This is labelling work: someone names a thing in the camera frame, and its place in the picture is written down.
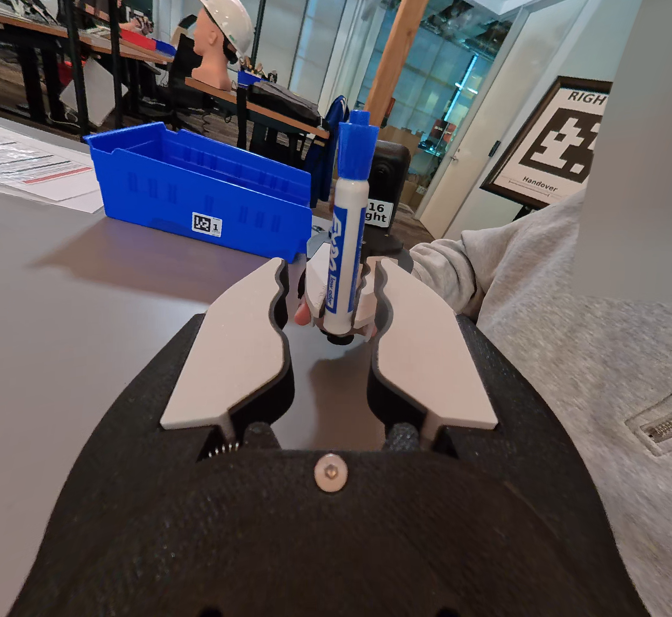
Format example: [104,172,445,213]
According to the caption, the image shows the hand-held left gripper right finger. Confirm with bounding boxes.
[367,256,499,451]

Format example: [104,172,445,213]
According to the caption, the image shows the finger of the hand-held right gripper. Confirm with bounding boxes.
[351,255,380,330]
[304,247,337,320]

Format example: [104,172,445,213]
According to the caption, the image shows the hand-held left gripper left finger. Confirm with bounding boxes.
[159,257,295,452]

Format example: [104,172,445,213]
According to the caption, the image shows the blue whiteboard marker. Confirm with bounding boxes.
[321,109,380,346]

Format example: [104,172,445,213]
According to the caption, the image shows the blue plastic storage bin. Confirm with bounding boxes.
[84,122,314,263]

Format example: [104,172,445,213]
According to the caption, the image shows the person's right forearm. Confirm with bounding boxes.
[409,189,586,326]

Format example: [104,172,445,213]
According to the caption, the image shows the brown cardboard box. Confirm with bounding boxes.
[378,124,438,210]

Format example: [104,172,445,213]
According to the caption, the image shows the black bag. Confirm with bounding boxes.
[247,81,324,128]

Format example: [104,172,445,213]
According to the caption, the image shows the wooden support beam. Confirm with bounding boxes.
[364,0,450,127]

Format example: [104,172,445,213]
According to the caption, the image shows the framed black-white marker poster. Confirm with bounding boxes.
[480,76,614,211]

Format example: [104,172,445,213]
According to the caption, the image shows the blue tool holder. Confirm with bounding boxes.
[237,58,279,89]

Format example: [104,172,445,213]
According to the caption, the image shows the white hard hat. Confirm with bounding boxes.
[197,0,256,60]

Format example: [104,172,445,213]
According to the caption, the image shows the printed white paper sheet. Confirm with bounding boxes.
[0,126,106,215]

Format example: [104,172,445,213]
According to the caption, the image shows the blue and red box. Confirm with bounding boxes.
[120,29,177,57]

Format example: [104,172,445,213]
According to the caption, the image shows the white hanging board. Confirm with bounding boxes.
[58,57,128,126]

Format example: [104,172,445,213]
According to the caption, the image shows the long wooden desk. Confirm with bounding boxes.
[0,13,175,127]

